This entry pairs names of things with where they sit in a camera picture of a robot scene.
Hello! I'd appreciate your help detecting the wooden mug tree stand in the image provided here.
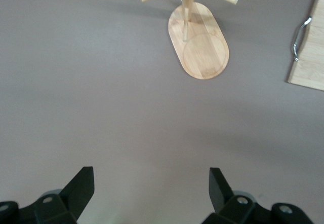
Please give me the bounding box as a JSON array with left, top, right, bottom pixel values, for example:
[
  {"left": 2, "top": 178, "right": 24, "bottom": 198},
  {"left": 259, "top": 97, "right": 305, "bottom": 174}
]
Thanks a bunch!
[{"left": 140, "top": 0, "right": 238, "bottom": 81}]

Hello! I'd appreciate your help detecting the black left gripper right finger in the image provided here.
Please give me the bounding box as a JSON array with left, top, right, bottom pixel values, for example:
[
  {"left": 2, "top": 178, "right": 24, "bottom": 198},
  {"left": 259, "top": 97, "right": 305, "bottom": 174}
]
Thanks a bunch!
[{"left": 202, "top": 167, "right": 313, "bottom": 224}]

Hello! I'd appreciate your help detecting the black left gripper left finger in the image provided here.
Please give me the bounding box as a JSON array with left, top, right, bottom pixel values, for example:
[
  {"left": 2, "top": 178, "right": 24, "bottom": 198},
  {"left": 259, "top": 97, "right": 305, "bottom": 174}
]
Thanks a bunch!
[{"left": 0, "top": 166, "right": 95, "bottom": 224}]

